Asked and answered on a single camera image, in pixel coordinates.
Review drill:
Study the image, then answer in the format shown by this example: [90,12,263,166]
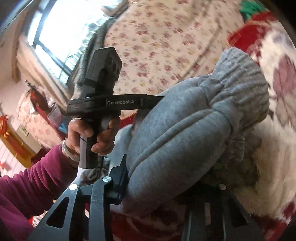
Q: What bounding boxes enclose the light grey fleece pants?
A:
[110,47,269,216]

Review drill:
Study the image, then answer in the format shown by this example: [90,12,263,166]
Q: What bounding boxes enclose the left maroon sleeve forearm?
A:
[1,145,78,240]

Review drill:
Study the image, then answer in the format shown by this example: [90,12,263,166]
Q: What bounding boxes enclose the left hand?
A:
[65,116,122,157]

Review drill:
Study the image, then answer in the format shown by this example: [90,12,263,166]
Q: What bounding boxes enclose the red floral blanket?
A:
[111,11,296,241]

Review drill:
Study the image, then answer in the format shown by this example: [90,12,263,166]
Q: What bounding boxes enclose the grey-green fuzzy cardigan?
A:
[74,17,117,91]

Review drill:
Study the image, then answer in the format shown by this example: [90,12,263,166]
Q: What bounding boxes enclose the floral covered cushion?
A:
[16,91,66,149]

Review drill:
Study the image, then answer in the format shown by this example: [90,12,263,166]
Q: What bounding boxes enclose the beige curtain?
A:
[16,34,71,106]

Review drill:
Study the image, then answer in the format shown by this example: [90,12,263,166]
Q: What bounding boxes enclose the window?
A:
[27,0,128,85]

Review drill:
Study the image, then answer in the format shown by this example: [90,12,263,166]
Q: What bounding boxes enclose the rose print quilt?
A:
[104,1,243,95]

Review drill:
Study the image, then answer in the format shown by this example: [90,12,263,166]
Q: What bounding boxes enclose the green cloth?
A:
[239,0,265,22]

